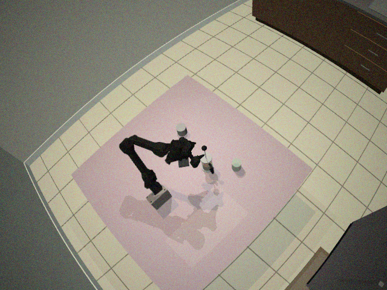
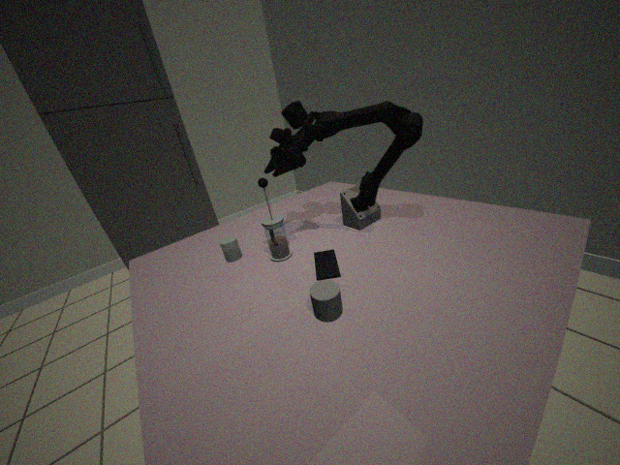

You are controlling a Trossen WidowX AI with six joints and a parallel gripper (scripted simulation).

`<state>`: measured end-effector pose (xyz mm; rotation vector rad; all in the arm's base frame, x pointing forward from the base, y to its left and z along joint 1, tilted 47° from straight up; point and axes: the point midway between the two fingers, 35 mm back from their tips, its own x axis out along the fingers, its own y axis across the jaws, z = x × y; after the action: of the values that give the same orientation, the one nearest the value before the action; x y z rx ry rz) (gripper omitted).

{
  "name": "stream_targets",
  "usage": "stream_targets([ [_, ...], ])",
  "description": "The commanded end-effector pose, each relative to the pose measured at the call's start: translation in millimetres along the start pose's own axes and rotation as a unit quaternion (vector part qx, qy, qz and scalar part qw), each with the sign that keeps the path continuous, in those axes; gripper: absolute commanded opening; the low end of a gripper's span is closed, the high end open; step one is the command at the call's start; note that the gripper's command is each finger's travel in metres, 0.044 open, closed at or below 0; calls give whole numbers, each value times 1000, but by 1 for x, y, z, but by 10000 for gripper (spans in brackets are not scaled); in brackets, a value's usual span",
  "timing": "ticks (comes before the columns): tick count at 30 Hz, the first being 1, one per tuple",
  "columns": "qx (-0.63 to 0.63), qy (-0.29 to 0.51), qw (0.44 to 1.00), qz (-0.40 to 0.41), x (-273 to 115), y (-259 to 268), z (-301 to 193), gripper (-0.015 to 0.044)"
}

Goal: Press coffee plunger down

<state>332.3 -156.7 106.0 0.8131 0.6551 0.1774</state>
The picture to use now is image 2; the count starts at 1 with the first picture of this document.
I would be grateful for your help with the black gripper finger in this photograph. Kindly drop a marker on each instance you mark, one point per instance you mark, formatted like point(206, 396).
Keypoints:
point(273, 163)
point(287, 164)

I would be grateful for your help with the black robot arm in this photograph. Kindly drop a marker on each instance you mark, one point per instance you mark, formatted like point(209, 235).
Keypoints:
point(405, 124)

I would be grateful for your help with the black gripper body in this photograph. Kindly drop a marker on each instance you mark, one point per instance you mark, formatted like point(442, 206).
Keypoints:
point(295, 152)

